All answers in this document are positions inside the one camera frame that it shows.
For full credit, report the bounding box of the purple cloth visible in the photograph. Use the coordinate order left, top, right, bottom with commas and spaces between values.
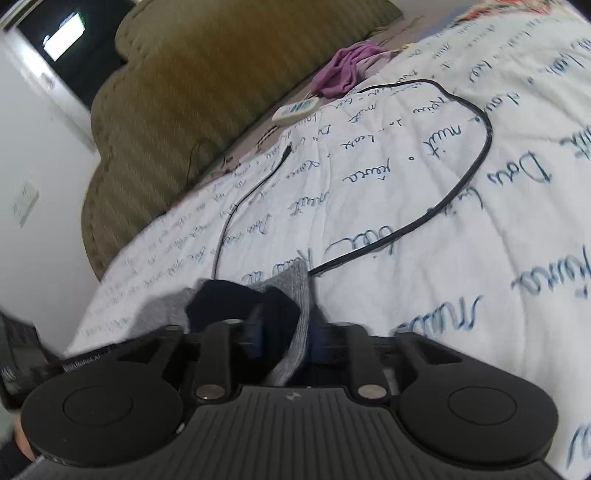
310, 42, 398, 99

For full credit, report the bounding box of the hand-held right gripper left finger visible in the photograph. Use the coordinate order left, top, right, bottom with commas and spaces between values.
108, 305, 267, 402

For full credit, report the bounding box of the black cable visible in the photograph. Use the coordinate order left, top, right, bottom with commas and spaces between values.
212, 78, 494, 282

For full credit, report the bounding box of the olive padded headboard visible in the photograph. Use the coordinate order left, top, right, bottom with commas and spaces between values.
81, 0, 404, 280

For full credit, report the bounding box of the thin black wire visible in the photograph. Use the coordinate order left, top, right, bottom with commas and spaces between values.
187, 137, 228, 186

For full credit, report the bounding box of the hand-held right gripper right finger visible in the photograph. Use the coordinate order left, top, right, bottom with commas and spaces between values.
308, 320, 467, 402

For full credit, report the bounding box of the navy garment with grey trim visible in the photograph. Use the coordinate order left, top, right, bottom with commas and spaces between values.
122, 258, 326, 388

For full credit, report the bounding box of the dark window opening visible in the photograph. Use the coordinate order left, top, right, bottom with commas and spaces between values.
16, 0, 134, 110

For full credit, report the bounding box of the white printed blanket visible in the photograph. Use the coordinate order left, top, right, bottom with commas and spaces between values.
65, 0, 591, 472

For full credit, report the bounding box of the white wall switch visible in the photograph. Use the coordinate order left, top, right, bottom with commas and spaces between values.
13, 181, 40, 228

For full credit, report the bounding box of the floral cloth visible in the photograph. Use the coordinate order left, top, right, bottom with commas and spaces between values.
455, 0, 578, 28

